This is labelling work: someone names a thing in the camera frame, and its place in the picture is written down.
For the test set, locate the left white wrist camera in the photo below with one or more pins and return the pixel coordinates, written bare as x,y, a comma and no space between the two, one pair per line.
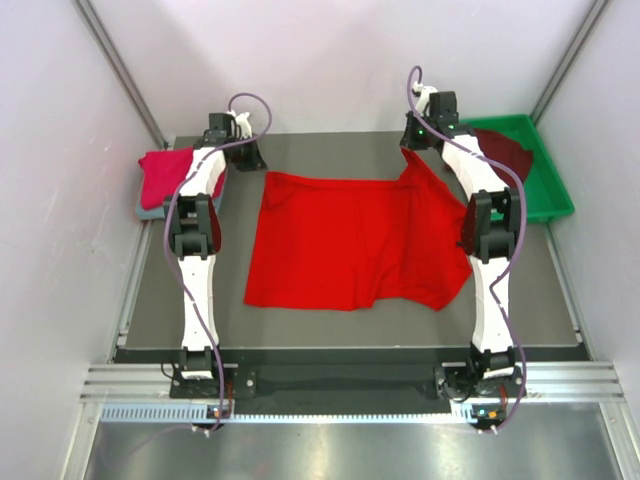
241,125

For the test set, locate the right corner aluminium post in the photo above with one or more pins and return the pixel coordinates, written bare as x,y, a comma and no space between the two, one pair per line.
570,55

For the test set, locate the bright red t-shirt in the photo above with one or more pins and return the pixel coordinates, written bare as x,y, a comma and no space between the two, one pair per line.
343,244

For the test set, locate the left corner aluminium post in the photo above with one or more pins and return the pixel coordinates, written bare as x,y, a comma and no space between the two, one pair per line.
91,18

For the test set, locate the green plastic bin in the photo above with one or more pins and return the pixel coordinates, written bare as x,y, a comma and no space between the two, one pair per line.
547,196

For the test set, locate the aluminium frame rail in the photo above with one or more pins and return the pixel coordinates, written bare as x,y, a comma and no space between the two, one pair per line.
551,382

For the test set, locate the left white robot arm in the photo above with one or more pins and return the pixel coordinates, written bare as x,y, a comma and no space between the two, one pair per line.
192,237

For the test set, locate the corner aluminium post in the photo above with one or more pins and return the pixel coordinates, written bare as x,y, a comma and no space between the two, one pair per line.
570,55
91,18

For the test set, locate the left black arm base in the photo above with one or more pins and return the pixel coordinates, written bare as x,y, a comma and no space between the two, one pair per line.
239,383

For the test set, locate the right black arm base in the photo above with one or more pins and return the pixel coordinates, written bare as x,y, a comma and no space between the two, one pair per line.
456,382

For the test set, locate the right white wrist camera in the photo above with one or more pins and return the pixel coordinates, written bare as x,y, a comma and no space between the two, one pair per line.
422,93

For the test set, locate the slotted cable duct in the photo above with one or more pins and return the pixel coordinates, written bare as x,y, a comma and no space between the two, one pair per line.
205,414

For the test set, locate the dark red t-shirt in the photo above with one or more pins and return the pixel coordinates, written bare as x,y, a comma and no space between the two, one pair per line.
505,150

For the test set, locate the folded grey-blue t-shirt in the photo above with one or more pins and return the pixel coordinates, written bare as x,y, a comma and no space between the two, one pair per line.
150,212

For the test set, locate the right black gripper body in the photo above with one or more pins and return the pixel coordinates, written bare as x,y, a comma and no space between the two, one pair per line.
416,135

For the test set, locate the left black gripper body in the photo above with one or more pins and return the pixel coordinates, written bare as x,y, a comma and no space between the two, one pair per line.
244,157

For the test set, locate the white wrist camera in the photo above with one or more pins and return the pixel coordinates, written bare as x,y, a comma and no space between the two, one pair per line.
241,125
422,93

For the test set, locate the folded pink t-shirt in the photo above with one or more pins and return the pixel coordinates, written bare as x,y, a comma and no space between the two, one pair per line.
163,172

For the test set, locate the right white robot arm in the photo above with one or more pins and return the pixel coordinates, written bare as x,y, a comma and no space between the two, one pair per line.
490,235

